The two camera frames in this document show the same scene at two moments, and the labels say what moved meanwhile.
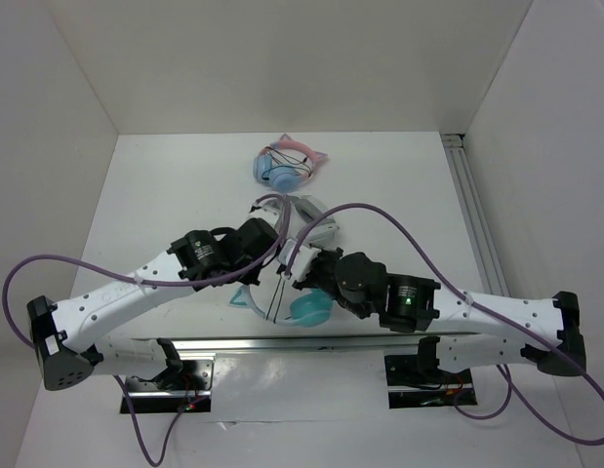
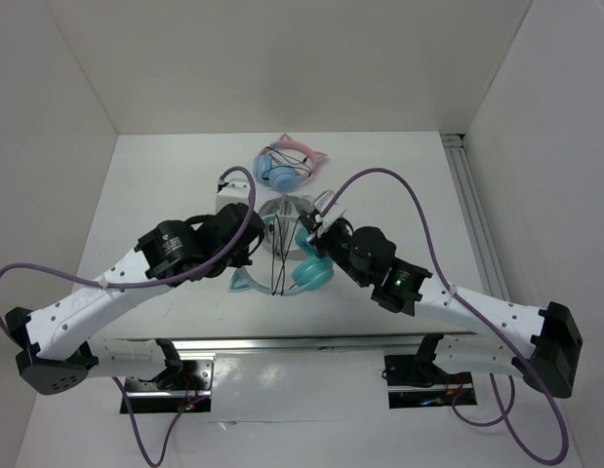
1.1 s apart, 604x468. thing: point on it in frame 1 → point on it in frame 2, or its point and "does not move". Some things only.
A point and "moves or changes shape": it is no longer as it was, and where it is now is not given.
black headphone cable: x=279 y=300 → x=283 y=257
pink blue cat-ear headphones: x=286 y=164 does not move
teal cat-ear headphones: x=310 y=308 moves or changes shape
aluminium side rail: x=455 y=151 does not move
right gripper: x=308 y=280 → x=317 y=240
